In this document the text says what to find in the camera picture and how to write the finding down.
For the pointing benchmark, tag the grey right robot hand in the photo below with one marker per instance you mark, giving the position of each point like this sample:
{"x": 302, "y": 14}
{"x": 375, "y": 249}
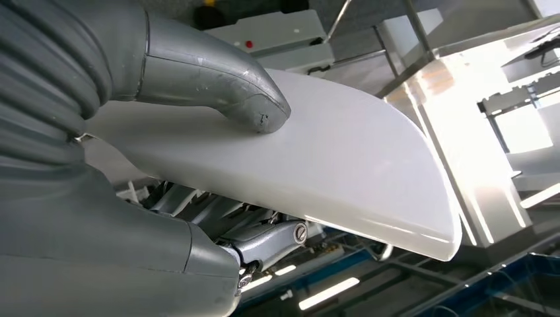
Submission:
{"x": 87, "y": 262}

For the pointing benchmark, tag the ceiling light strip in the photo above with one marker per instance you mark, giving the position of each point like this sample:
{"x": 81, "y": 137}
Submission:
{"x": 328, "y": 294}
{"x": 284, "y": 270}

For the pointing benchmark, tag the grey equipment box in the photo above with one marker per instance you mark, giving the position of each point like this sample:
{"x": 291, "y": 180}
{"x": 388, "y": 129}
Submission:
{"x": 280, "y": 30}

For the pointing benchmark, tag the white desk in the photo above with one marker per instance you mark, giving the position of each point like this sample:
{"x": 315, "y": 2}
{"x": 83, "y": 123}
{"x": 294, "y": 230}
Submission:
{"x": 463, "y": 153}

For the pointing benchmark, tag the steel leg table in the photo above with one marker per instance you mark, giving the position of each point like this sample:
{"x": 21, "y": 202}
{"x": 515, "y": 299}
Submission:
{"x": 418, "y": 26}

